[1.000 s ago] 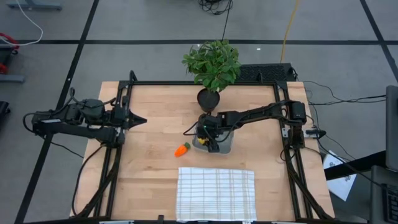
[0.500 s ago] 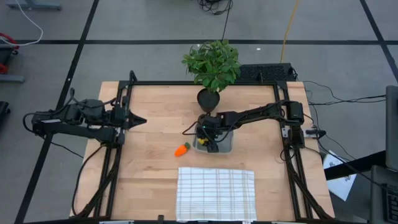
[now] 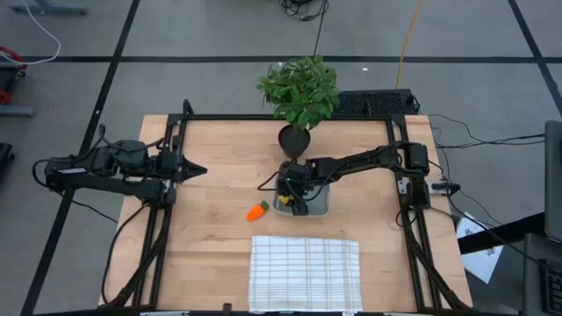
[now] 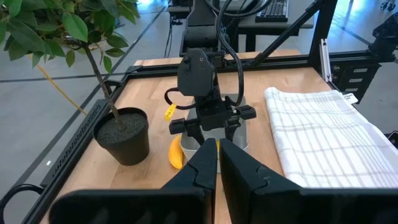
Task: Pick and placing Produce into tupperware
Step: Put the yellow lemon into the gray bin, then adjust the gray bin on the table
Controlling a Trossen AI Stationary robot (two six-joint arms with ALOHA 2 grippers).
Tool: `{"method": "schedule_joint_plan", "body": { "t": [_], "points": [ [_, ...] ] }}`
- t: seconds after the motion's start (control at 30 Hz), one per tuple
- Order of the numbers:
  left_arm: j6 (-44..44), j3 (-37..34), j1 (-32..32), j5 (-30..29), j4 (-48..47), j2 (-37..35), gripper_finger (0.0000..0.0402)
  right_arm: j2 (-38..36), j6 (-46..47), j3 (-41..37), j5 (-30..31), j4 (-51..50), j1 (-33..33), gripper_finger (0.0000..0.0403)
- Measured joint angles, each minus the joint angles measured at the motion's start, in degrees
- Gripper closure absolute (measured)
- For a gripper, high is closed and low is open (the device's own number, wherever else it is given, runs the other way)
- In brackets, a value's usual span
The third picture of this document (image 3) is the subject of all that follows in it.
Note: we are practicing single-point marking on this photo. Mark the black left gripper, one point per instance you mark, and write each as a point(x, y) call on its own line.
point(164, 163)

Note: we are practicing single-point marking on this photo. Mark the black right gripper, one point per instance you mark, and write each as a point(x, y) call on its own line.
point(300, 175)

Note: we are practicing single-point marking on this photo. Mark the orange toy carrot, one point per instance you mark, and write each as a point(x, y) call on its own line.
point(257, 211)

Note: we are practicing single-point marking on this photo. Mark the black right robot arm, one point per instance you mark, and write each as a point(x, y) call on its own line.
point(360, 162)

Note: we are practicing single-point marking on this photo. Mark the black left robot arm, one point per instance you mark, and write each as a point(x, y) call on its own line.
point(110, 186)

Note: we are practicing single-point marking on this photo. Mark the white plastic storage bin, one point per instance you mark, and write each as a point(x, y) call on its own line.
point(322, 206)

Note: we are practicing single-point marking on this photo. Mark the black plant pot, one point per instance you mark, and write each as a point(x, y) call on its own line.
point(293, 142)

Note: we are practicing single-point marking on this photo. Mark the white checked dish towel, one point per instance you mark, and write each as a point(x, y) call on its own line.
point(305, 274)

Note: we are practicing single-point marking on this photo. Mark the green leafy plant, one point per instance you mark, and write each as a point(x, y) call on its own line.
point(300, 92)

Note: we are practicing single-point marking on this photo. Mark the black perforated box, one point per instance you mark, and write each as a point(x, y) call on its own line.
point(373, 102)

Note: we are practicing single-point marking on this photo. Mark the white printed paper sheet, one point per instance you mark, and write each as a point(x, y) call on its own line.
point(480, 259)

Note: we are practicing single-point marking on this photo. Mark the red and black floor equipment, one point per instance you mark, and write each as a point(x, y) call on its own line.
point(11, 57)

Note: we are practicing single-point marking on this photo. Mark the grey metal stand foot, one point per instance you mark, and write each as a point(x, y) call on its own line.
point(48, 6)

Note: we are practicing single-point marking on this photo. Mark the black desk foot bar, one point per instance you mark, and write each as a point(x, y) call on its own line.
point(500, 234)

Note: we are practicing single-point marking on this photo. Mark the black keyboard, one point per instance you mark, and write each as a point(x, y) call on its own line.
point(552, 281)

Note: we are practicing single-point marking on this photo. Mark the black frame clamp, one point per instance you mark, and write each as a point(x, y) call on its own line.
point(188, 107)
point(366, 109)

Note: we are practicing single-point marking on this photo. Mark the black aluminium table frame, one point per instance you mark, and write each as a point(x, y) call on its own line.
point(237, 117)

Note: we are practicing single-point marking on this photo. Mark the small black table camera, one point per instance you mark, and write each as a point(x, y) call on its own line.
point(226, 308)

